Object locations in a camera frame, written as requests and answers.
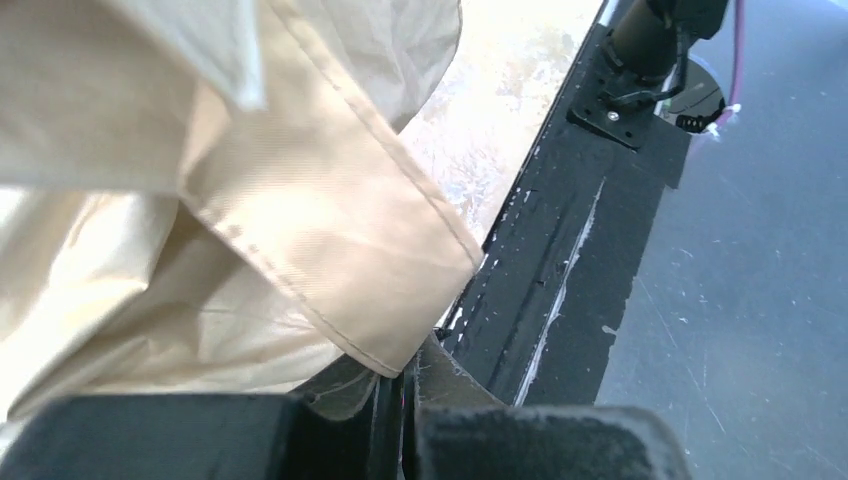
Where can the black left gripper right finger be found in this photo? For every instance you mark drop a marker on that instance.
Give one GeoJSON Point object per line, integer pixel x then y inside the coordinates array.
{"type": "Point", "coordinates": [459, 430]}

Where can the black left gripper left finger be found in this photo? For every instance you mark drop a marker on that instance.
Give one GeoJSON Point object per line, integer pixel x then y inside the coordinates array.
{"type": "Point", "coordinates": [345, 423]}

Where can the beige folding umbrella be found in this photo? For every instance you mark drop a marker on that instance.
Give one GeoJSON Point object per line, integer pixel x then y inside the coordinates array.
{"type": "Point", "coordinates": [213, 195]}

